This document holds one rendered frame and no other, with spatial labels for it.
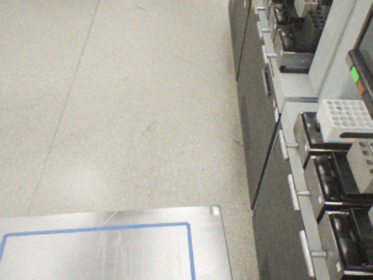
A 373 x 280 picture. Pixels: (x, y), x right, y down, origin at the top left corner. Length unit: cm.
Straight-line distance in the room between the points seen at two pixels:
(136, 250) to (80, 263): 10
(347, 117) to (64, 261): 69
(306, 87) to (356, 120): 31
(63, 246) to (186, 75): 181
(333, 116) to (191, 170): 105
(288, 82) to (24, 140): 139
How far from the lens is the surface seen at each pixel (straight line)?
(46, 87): 245
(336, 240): 85
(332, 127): 97
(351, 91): 108
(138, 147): 202
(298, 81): 130
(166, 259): 75
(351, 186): 93
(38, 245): 80
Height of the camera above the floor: 149
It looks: 47 degrees down
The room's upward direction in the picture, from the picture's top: 4 degrees clockwise
